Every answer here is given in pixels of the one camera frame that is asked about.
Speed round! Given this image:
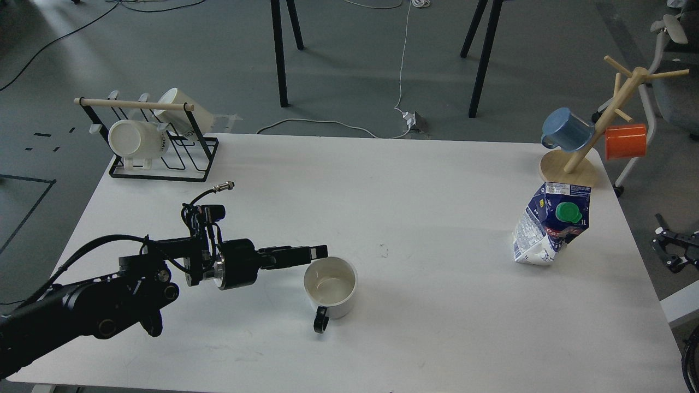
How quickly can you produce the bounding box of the wooden mug tree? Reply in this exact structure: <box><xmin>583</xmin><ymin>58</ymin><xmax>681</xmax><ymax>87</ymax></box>
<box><xmin>538</xmin><ymin>56</ymin><xmax>689</xmax><ymax>187</ymax></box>

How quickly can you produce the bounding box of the white mug black handle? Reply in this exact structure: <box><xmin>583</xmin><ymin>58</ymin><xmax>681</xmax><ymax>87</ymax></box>
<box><xmin>304</xmin><ymin>257</ymin><xmax>359</xmax><ymax>334</ymax></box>

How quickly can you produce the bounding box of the orange mug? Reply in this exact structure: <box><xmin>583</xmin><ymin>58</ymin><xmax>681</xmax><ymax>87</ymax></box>
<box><xmin>605</xmin><ymin>123</ymin><xmax>647</xmax><ymax>160</ymax></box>

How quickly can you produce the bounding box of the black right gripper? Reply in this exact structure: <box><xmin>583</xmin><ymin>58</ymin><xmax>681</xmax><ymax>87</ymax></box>
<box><xmin>654</xmin><ymin>214</ymin><xmax>698</xmax><ymax>274</ymax></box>

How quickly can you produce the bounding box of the black table leg right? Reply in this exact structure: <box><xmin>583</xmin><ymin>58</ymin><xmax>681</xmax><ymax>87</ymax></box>
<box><xmin>460</xmin><ymin>1</ymin><xmax>504</xmax><ymax>118</ymax></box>

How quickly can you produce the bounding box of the black table leg left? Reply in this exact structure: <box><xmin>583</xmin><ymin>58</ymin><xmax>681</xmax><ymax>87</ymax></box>
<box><xmin>271</xmin><ymin>0</ymin><xmax>305</xmax><ymax>108</ymax></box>

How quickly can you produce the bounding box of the blue white milk carton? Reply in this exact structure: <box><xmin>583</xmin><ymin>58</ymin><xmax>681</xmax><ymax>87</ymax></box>
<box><xmin>513</xmin><ymin>182</ymin><xmax>592</xmax><ymax>266</ymax></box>

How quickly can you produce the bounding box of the white mug front on rack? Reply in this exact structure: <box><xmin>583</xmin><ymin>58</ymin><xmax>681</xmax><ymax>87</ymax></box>
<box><xmin>108</xmin><ymin>120</ymin><xmax>170</xmax><ymax>170</ymax></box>

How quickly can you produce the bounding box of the white mug on rack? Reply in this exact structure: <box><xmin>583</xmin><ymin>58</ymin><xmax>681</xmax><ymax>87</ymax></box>
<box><xmin>108</xmin><ymin>120</ymin><xmax>170</xmax><ymax>170</ymax></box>
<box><xmin>154</xmin><ymin>87</ymin><xmax>215</xmax><ymax>135</ymax></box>

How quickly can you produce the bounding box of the white power cable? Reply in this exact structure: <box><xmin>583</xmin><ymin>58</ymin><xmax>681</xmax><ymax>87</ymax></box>
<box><xmin>256</xmin><ymin>0</ymin><xmax>432</xmax><ymax>139</ymax></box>

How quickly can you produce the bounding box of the white mug rear on rack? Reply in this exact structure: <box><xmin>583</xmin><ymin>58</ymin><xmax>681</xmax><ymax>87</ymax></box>
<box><xmin>154</xmin><ymin>87</ymin><xmax>215</xmax><ymax>135</ymax></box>

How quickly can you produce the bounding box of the grey office chair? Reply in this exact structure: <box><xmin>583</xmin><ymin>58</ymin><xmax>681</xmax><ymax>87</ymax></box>
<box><xmin>592</xmin><ymin>0</ymin><xmax>699</xmax><ymax>198</ymax></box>

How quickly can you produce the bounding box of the white power adapter plug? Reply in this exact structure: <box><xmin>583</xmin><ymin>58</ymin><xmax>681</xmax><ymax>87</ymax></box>
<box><xmin>402</xmin><ymin>112</ymin><xmax>429</xmax><ymax>133</ymax></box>

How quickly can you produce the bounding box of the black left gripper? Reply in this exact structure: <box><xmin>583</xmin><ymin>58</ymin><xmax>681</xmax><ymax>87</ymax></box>
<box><xmin>214</xmin><ymin>239</ymin><xmax>329</xmax><ymax>290</ymax></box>

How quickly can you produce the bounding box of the black floor cable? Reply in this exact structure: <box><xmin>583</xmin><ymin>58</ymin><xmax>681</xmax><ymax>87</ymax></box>
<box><xmin>0</xmin><ymin>0</ymin><xmax>206</xmax><ymax>92</ymax></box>

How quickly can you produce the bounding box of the black table leg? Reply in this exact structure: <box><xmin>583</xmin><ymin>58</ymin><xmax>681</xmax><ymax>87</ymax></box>
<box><xmin>271</xmin><ymin>0</ymin><xmax>305</xmax><ymax>108</ymax></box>
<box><xmin>460</xmin><ymin>1</ymin><xmax>504</xmax><ymax>118</ymax></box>

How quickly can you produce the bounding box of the blue mug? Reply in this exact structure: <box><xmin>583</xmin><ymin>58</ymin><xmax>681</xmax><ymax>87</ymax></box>
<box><xmin>540</xmin><ymin>107</ymin><xmax>595</xmax><ymax>152</ymax></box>

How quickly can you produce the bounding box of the black wire mug rack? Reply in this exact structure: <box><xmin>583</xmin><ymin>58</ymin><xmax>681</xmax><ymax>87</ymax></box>
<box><xmin>73</xmin><ymin>91</ymin><xmax>220</xmax><ymax>182</ymax></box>

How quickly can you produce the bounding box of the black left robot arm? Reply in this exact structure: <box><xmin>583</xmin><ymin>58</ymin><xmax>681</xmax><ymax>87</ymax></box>
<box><xmin>1</xmin><ymin>181</ymin><xmax>329</xmax><ymax>378</ymax></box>

